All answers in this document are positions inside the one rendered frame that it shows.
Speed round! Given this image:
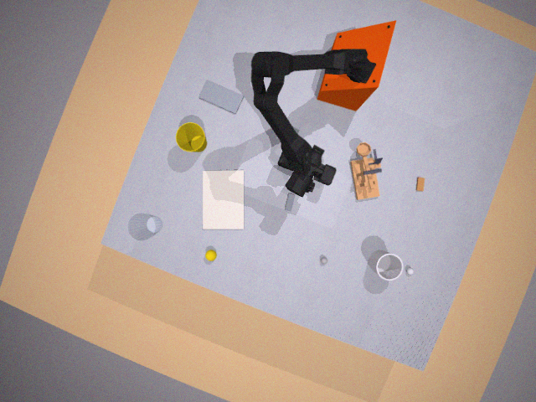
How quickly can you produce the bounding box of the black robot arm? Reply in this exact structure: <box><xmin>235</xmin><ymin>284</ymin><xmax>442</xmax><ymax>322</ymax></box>
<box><xmin>250</xmin><ymin>49</ymin><xmax>376</xmax><ymax>197</ymax></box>

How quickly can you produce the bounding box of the yellow ball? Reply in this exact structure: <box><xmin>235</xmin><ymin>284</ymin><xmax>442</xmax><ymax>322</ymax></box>
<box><xmin>205</xmin><ymin>250</ymin><xmax>216</xmax><ymax>261</ymax></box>

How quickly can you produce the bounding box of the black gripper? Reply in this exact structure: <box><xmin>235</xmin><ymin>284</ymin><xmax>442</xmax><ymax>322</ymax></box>
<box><xmin>278</xmin><ymin>152</ymin><xmax>337</xmax><ymax>186</ymax></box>

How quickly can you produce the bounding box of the tan wooden bar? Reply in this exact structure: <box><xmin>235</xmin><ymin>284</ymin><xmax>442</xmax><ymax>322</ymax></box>
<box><xmin>416</xmin><ymin>178</ymin><xmax>425</xmax><ymax>191</ymax></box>

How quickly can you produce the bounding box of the wooden catapult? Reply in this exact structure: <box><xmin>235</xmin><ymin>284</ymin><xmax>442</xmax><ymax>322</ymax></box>
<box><xmin>350</xmin><ymin>142</ymin><xmax>383</xmax><ymax>200</ymax></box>

